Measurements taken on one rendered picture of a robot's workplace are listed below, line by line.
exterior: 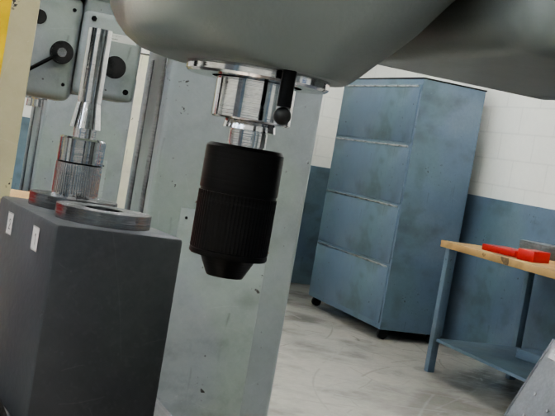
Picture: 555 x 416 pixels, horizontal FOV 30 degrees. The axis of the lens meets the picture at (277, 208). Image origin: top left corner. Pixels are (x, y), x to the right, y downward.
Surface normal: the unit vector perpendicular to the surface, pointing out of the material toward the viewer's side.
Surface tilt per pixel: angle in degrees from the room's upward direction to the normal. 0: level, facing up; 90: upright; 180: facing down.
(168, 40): 149
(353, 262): 90
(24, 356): 90
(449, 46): 135
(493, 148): 90
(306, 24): 125
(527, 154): 90
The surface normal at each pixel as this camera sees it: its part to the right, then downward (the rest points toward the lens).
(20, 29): 0.36, 0.11
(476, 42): -0.77, 0.60
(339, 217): -0.92, -0.14
